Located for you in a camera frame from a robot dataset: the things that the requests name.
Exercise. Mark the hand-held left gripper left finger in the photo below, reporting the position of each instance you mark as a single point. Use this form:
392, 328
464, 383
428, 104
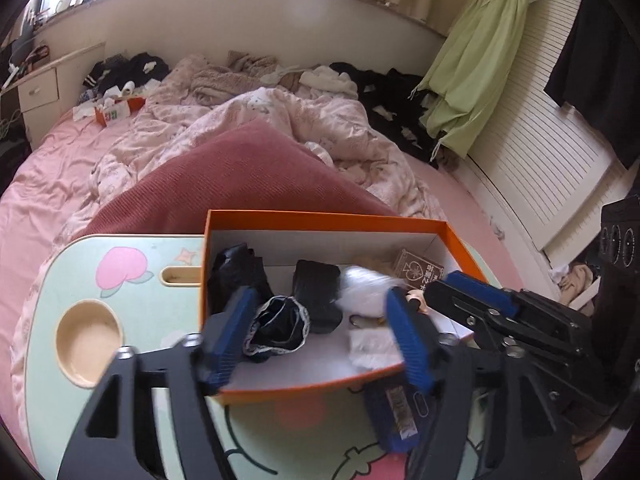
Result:
230, 335

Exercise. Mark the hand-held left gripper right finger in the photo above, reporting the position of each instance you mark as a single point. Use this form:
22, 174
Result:
410, 335

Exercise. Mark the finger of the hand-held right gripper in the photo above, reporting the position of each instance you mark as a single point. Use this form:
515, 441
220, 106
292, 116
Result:
460, 305
480, 290

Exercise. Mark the black lace cloth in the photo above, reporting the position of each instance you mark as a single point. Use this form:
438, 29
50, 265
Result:
280, 330

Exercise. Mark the brown card box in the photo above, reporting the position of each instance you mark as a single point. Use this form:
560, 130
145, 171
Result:
417, 267

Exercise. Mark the white fur pompom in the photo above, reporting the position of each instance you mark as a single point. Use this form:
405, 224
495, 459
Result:
365, 290

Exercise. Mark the orange cardboard box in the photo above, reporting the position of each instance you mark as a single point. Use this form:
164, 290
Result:
280, 396

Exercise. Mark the black pouch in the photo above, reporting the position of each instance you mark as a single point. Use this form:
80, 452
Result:
317, 290

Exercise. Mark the green cartoon print desktop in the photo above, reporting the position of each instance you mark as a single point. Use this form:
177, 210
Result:
150, 310

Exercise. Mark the white fabric piece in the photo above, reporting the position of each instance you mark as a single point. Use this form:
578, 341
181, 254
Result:
372, 347

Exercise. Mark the beige crumpled clothing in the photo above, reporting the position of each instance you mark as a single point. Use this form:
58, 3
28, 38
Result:
575, 280

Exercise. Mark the white louvered door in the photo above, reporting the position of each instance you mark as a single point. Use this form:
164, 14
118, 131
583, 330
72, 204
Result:
550, 160

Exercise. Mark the pile of black clothes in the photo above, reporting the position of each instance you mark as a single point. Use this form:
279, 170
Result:
390, 95

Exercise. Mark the pale pink quilt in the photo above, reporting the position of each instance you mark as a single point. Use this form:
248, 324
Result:
280, 115

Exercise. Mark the green hanging garment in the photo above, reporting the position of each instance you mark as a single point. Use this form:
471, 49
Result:
480, 50

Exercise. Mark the black hanging garment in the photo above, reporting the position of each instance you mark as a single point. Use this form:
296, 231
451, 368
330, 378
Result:
600, 75

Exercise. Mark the small orange tissue box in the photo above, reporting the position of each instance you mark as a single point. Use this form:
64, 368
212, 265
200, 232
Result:
125, 110

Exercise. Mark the beige fleece clothes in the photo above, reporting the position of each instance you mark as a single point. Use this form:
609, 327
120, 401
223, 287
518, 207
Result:
250, 62

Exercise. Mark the black and white clothes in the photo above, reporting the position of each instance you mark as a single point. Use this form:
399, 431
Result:
130, 67

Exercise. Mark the white drawer cabinet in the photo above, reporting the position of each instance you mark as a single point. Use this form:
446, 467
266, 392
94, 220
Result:
40, 92

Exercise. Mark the round white mirror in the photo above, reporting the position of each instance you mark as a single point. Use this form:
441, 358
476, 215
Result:
64, 2

